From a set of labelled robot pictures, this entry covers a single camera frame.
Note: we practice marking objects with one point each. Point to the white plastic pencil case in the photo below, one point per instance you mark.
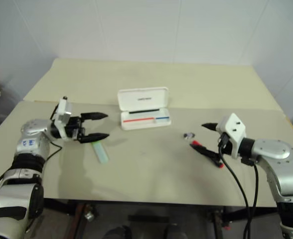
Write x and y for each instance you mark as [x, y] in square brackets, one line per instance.
[141, 99]

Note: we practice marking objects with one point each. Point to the small metal sharpener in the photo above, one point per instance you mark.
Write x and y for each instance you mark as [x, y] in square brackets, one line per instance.
[189, 136]

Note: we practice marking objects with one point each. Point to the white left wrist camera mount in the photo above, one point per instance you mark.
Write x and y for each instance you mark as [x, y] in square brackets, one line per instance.
[64, 109]

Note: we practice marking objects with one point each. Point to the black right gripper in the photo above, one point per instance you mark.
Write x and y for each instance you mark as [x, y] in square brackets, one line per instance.
[227, 149]

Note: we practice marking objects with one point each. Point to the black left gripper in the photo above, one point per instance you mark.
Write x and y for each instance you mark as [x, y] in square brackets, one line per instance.
[74, 128]

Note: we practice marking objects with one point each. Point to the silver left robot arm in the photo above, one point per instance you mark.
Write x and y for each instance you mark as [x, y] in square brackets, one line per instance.
[32, 145]

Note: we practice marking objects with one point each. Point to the black table frame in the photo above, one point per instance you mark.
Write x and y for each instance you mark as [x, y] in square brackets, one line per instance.
[59, 205]

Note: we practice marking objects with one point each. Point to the rusty table leg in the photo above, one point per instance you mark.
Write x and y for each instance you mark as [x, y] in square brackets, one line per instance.
[217, 224]
[80, 221]

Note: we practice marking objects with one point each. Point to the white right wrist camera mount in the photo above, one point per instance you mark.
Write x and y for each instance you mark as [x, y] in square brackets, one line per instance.
[232, 127]

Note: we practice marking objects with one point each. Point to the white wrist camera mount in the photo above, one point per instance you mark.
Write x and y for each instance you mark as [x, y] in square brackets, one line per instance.
[64, 109]
[232, 127]

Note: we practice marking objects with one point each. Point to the black marker with red ends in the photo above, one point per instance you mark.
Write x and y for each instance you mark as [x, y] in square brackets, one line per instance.
[194, 142]

